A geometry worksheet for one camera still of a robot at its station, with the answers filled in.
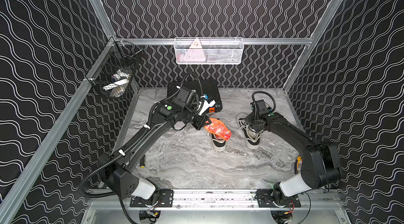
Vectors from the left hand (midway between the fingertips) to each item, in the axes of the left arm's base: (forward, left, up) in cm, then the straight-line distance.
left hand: (209, 118), depth 71 cm
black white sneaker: (-2, -6, -20) cm, 21 cm away
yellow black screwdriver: (-13, +34, -25) cm, 44 cm away
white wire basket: (+73, -2, -11) cm, 74 cm away
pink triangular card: (+38, +10, +7) cm, 40 cm away
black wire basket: (+22, +54, +3) cm, 59 cm away
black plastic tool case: (+45, +2, -24) cm, 51 cm away
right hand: (+12, -22, -17) cm, 31 cm away
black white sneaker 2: (+1, -24, -19) cm, 31 cm away
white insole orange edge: (-1, -4, -6) cm, 7 cm away
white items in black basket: (+13, +44, +7) cm, 46 cm away
